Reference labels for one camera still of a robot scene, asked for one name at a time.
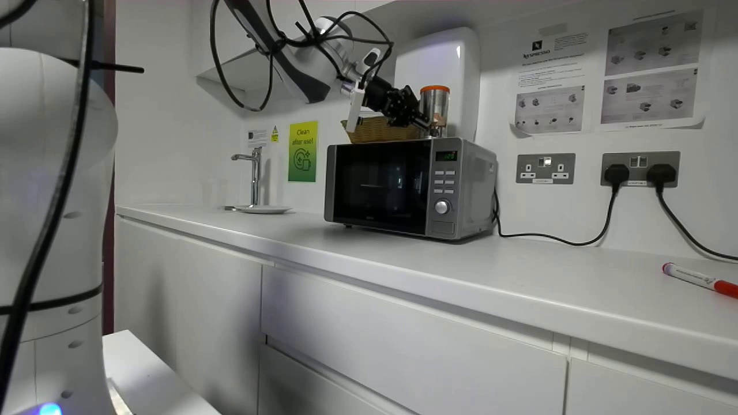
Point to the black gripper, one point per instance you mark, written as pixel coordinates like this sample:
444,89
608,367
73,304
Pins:
389,96

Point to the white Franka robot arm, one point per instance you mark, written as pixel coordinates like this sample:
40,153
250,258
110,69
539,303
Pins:
48,153

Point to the silver microwave oven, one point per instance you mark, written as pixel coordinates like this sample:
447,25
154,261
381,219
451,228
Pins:
453,191

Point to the yellow wicker basket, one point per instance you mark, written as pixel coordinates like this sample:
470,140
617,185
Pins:
378,133

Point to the small instruction photo sheet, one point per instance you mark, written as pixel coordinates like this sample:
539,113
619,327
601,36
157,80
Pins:
549,108

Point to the small yellow warning sticker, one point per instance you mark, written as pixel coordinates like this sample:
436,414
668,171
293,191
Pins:
273,137

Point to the instruction sheet with logo header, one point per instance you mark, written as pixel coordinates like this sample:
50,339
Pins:
555,47

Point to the chrome water tap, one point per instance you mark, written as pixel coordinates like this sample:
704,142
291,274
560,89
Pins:
259,181

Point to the wide instruction photo sheet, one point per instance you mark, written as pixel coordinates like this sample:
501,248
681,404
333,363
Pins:
654,42
650,96

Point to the white kitchen cabinet unit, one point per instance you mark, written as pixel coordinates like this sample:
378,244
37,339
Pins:
383,353

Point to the white marker with red cap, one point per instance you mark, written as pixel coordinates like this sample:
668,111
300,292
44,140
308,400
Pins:
700,278

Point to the white robot stand table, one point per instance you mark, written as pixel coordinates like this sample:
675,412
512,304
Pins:
147,376

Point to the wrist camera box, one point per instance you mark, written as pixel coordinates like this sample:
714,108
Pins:
357,108

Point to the white wall dispenser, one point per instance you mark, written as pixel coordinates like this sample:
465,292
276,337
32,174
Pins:
453,60

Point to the green yellow wall poster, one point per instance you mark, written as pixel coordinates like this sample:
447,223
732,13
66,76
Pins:
303,153

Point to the small white wall switch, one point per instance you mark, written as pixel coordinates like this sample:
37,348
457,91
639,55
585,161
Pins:
256,137

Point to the silver double wall socket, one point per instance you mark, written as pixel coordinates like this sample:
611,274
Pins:
639,157

